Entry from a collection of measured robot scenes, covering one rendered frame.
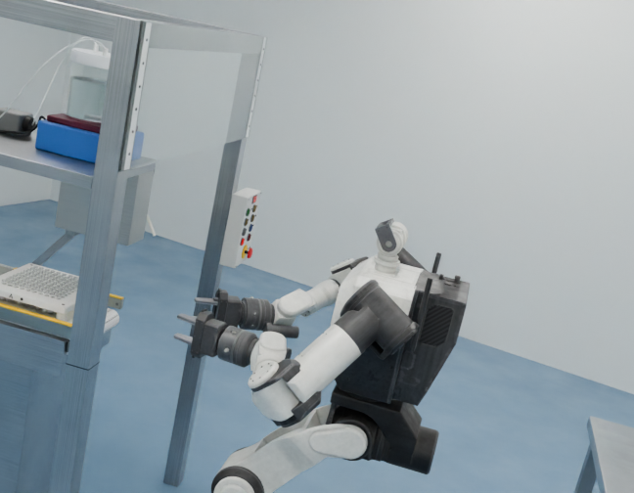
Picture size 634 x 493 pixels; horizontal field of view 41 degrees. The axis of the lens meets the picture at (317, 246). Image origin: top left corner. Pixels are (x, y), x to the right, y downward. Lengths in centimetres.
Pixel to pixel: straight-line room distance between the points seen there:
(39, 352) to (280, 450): 66
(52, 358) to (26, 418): 23
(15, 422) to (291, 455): 76
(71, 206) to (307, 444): 90
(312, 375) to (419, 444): 47
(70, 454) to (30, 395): 23
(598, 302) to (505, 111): 133
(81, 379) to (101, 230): 38
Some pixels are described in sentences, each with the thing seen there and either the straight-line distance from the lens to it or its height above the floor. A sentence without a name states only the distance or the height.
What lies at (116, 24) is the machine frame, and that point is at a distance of 199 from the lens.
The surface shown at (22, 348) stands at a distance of 231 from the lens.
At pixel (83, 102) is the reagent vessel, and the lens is 221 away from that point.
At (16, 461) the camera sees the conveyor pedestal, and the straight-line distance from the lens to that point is 250.
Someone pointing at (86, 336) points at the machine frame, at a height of 94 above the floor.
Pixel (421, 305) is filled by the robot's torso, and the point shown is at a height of 121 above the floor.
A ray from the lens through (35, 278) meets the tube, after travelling 240.
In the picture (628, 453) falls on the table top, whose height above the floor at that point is 84.
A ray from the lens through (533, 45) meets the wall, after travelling 549.
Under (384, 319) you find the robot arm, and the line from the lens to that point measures 182.
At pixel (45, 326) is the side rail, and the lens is 225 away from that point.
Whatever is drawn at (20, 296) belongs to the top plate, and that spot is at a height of 95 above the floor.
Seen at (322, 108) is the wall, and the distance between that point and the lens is 587.
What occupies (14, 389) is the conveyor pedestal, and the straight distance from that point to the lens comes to 242.
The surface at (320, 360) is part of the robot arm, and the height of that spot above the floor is 110.
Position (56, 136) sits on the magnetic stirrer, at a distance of 222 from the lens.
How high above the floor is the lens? 176
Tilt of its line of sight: 14 degrees down
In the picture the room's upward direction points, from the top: 12 degrees clockwise
